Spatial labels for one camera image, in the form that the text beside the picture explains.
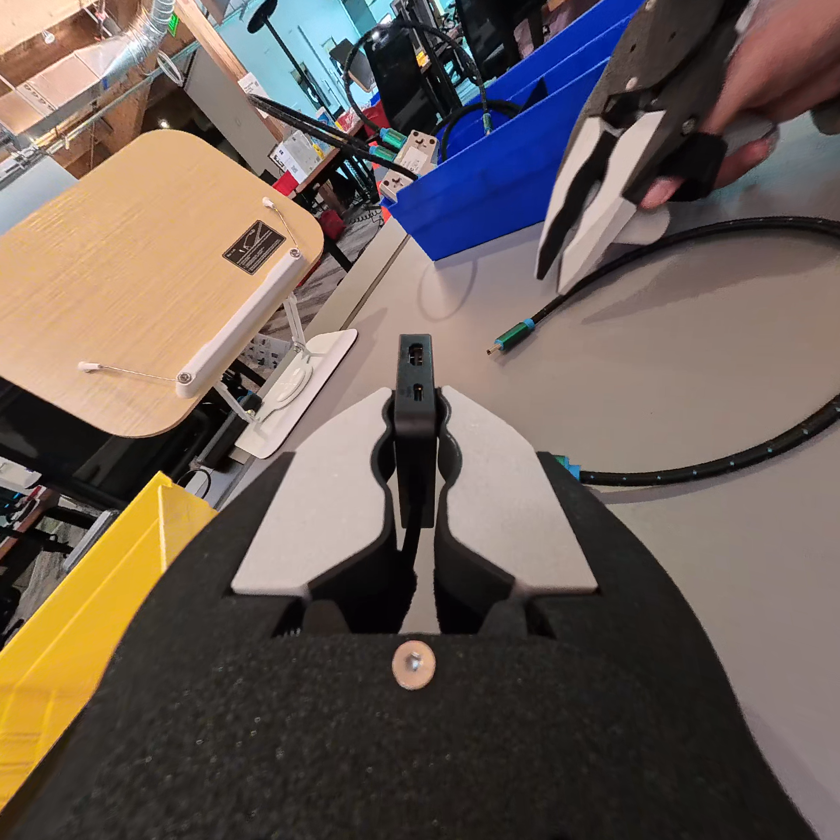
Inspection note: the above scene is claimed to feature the wooden laptop stand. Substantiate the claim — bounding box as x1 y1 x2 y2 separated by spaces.
0 129 358 460

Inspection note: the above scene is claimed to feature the black HDMI hub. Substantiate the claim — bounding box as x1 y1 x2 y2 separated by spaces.
394 333 439 572

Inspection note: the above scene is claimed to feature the yellow storage bin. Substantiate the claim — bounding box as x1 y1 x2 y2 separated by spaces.
0 471 219 811

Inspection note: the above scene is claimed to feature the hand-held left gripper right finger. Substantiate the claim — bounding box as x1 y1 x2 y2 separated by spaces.
434 385 599 634

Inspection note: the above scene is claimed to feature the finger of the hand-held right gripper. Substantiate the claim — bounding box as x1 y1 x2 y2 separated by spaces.
535 115 619 281
555 110 665 296

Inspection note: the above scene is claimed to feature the silver ventilation duct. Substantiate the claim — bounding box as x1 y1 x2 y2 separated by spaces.
92 0 179 76

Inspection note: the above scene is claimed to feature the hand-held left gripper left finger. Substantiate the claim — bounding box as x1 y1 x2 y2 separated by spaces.
231 387 417 632

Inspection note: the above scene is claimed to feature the white HDMI switch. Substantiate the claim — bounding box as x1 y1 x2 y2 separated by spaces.
379 128 439 203

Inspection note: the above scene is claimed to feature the person's right hand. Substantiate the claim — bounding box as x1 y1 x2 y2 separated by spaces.
640 0 840 211

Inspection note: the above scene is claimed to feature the blue storage bin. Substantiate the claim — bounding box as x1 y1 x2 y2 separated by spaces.
453 0 647 129
381 56 614 263

